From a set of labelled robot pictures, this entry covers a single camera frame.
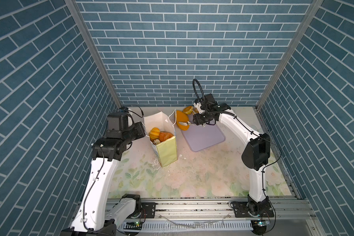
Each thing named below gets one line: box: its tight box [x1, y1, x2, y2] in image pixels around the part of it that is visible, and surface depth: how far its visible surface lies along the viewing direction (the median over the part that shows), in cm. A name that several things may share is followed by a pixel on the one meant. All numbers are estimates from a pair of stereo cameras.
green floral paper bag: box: [152, 135, 177, 168], surface depth 77 cm
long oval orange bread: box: [176, 110, 190, 131], surface depth 111 cm
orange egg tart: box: [148, 126, 161, 142], surface depth 91 cm
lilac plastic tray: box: [180, 124, 226, 152], surface depth 104 cm
